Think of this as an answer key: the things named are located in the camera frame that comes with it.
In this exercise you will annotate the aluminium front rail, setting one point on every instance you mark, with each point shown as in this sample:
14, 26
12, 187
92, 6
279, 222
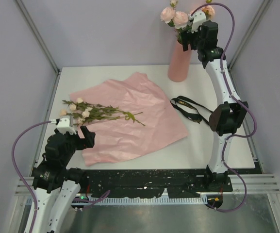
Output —
256, 184

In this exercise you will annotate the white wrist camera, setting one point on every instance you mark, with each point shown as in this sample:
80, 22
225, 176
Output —
65, 125
197, 19

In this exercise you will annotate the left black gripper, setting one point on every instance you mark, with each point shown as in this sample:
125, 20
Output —
89, 136

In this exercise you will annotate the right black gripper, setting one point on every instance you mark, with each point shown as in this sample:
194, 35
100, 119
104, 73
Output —
187, 36

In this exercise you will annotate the pink tissue paper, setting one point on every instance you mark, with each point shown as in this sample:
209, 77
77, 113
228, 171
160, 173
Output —
158, 125

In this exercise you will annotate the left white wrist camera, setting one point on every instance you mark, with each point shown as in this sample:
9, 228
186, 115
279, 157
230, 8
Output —
65, 125

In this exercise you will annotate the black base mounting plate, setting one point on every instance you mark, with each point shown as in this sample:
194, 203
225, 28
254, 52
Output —
147, 184

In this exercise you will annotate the left aluminium frame post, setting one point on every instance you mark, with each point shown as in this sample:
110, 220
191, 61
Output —
32, 26

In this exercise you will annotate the pink artificial flower bunch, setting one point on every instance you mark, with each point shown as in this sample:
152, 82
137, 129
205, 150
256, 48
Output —
84, 113

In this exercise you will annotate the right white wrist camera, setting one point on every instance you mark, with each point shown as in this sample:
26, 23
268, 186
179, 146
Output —
197, 19

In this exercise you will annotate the white slotted cable duct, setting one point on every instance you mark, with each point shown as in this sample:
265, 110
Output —
163, 200

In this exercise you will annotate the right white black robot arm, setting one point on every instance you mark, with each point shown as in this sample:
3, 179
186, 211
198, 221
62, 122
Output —
228, 117

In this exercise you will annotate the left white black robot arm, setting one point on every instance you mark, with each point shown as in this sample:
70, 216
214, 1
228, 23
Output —
54, 186

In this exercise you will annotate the right aluminium frame post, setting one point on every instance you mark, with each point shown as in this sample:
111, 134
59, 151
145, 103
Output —
262, 9

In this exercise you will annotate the pink flower stem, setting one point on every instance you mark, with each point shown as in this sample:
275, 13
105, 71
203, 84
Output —
178, 20
209, 12

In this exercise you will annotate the aluminium frame post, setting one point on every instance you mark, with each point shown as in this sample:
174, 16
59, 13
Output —
262, 9
32, 26

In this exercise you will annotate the pink tapered vase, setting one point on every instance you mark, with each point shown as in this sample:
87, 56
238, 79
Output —
179, 64

